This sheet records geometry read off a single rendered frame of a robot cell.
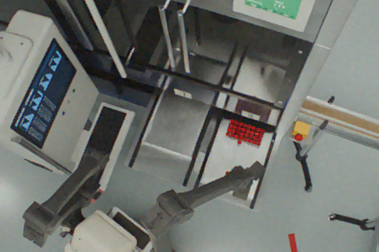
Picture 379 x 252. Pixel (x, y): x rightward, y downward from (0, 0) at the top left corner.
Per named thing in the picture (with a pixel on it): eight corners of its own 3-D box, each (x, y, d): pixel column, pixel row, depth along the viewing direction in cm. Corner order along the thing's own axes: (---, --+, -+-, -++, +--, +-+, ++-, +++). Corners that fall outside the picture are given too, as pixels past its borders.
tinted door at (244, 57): (189, 76, 184) (180, -2, 127) (284, 106, 182) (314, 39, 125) (189, 78, 184) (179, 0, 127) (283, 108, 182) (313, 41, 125)
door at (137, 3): (94, 47, 187) (50, -36, 130) (189, 76, 184) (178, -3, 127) (94, 49, 187) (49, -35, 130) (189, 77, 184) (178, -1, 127)
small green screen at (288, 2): (233, 8, 121) (237, -39, 100) (304, 30, 119) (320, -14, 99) (232, 11, 120) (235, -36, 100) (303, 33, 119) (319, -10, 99)
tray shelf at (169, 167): (158, 82, 221) (158, 80, 219) (286, 123, 217) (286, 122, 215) (123, 166, 209) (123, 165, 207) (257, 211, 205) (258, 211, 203)
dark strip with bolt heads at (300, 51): (267, 121, 202) (298, 36, 125) (277, 123, 202) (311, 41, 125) (266, 123, 202) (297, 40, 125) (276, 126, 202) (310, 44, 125)
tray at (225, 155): (222, 118, 215) (222, 116, 211) (271, 134, 213) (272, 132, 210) (200, 182, 206) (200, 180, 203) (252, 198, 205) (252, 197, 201)
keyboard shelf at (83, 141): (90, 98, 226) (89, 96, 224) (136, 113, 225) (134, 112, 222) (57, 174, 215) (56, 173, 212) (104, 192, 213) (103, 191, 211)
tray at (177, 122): (167, 83, 219) (166, 80, 215) (214, 98, 217) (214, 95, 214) (142, 142, 210) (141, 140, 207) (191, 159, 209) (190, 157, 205)
